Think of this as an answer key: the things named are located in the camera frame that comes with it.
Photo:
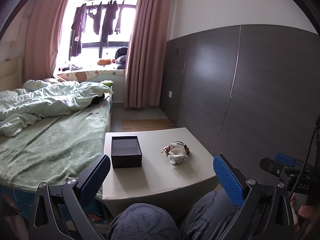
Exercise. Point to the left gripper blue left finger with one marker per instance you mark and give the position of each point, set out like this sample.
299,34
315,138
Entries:
92,179

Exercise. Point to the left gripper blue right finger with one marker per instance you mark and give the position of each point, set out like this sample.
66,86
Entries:
231,180

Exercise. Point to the pile of mixed jewelry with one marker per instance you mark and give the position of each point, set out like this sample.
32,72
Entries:
176,152

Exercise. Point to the black jewelry box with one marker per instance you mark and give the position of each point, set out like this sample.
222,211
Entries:
126,152

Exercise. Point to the person's right hand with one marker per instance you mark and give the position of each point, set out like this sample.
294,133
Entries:
310,213

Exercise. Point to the person's right knee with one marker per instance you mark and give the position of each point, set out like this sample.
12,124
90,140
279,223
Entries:
209,217

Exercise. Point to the person's knee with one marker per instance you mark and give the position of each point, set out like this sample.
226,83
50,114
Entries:
209,217
143,221

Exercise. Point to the person's left knee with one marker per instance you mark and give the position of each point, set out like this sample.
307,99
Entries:
143,221

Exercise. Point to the bed with green sheet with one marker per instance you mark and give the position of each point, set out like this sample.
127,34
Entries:
53,150

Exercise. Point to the flattened cardboard on floor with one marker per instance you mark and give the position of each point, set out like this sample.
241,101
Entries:
145,125

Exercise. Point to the white low table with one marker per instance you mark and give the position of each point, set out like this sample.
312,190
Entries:
174,188

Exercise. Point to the light green duvet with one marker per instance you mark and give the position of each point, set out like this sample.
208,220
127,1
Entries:
38,99

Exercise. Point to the orange plush toy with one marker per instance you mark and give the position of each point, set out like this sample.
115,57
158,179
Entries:
103,62

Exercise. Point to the dark pillows on sill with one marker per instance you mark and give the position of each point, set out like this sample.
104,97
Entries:
120,57

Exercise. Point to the beige headboard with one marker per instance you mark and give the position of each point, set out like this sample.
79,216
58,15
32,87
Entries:
11,74

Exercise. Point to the hanging dark clothes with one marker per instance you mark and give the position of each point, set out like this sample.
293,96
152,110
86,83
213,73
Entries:
106,22

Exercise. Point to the left pink curtain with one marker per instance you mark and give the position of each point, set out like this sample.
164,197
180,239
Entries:
43,38

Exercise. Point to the pink curtain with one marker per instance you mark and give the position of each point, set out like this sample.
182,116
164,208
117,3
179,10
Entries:
146,53
43,38

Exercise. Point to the right pink curtain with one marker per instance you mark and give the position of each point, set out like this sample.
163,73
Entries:
146,53

